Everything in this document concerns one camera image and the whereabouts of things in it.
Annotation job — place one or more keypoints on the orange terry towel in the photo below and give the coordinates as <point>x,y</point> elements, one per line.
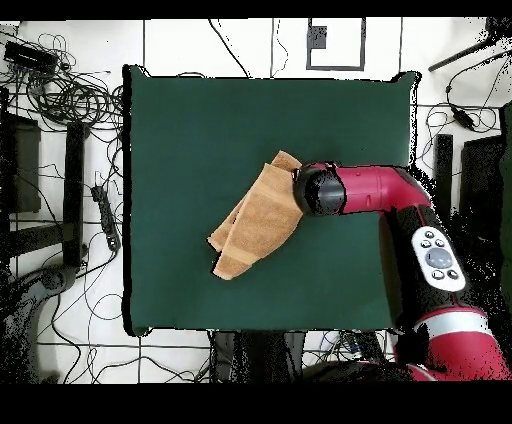
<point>260,224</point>

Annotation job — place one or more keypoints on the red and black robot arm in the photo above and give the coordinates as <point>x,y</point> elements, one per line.
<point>372,188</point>

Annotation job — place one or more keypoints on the dark green table cloth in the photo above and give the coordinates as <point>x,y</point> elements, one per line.
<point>200,120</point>

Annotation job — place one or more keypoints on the black power strip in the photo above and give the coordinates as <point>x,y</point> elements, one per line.
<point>368,346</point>
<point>106,216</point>

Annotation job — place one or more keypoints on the black power adapter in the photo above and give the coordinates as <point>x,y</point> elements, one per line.
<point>464,118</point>

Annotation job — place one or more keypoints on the black tripod leg rod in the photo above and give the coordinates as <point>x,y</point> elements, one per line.
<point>460,54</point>

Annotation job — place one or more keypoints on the black adapter box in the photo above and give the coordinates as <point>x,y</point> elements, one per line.
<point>30,58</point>

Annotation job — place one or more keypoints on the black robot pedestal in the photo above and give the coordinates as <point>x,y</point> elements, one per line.
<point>260,356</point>

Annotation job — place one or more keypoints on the black wheeled stand frame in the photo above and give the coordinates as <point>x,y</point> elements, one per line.
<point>74,180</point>
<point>443,168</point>

